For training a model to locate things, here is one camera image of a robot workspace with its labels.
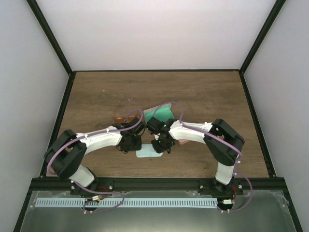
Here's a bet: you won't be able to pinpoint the pink glasses case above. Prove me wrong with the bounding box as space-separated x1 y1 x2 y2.
178 139 190 145

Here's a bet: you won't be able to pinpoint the blue cleaning cloth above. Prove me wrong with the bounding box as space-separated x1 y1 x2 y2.
136 144 163 158

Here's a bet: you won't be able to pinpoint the orange sunglasses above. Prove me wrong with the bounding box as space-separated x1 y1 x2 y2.
113 98 140 123

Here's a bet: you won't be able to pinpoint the grey glasses case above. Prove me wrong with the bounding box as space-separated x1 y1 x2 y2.
143 103 175 123

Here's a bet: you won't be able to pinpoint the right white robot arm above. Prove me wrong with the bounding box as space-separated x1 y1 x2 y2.
147 117 245 195

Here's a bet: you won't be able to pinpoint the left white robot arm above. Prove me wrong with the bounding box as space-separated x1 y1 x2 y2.
44 117 145 195

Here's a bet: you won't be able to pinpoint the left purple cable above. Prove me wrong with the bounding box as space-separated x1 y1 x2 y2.
46 108 126 215

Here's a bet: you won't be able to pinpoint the purple cable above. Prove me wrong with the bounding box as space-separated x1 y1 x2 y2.
152 101 253 215
46 108 126 215

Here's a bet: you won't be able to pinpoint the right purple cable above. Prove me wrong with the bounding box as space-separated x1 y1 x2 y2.
152 101 253 215

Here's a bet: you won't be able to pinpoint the black aluminium frame rail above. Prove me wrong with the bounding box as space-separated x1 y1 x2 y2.
31 177 290 194

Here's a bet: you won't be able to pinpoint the blue slotted cable duct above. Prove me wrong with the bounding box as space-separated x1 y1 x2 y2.
35 198 218 208

